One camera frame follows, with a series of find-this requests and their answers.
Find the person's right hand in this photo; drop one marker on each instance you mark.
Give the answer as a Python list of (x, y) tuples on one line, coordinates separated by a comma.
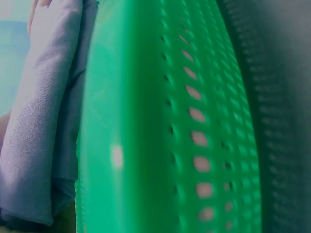
[(35, 17)]

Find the lavender cloth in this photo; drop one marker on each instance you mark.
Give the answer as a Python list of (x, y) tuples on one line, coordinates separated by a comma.
[(41, 116)]

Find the green perforated plastic basket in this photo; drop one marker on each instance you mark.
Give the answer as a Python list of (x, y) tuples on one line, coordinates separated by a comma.
[(136, 116)]

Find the person's right fingers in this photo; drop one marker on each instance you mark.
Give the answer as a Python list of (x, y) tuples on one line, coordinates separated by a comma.
[(35, 17)]

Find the person's left hand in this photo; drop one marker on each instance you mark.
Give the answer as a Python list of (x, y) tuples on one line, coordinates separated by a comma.
[(3, 131)]

